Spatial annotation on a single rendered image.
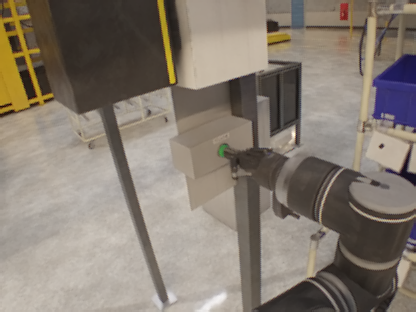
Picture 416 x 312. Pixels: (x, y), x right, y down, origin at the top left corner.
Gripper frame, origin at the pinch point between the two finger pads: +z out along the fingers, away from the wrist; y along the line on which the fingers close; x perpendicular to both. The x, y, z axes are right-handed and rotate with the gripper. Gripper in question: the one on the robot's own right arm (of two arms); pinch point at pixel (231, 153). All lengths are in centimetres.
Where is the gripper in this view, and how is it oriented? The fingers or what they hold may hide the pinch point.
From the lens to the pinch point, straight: 65.6
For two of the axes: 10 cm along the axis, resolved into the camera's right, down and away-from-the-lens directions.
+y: -7.6, 3.7, -5.3
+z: -6.4, -2.9, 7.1
